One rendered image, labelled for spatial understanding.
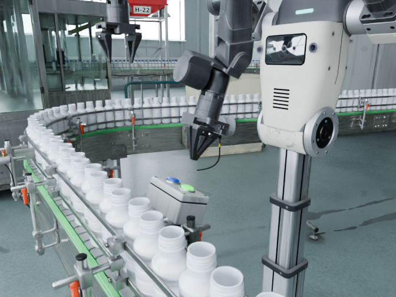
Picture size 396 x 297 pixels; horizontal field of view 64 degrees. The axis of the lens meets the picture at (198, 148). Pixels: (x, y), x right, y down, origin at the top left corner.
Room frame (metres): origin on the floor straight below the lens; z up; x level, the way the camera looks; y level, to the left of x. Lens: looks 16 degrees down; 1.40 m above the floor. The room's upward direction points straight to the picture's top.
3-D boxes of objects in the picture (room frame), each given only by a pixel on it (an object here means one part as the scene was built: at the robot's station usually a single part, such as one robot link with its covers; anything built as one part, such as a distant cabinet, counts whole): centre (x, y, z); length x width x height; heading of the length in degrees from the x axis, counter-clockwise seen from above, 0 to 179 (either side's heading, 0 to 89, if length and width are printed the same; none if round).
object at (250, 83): (4.90, -0.41, 0.59); 1.10 x 0.62 x 1.18; 109
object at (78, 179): (0.72, 0.28, 1.08); 0.06 x 0.06 x 0.17
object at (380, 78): (6.43, -3.69, 0.96); 0.82 x 0.50 x 1.91; 109
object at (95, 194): (0.63, 0.21, 1.08); 0.06 x 0.06 x 0.17
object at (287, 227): (1.01, -0.32, 0.74); 0.11 x 0.11 x 0.40; 37
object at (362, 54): (6.14, -2.84, 0.96); 0.82 x 0.50 x 1.91; 109
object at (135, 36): (0.90, 0.20, 1.44); 0.07 x 0.07 x 0.09; 37
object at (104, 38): (0.88, 0.22, 1.44); 0.07 x 0.07 x 0.09; 37
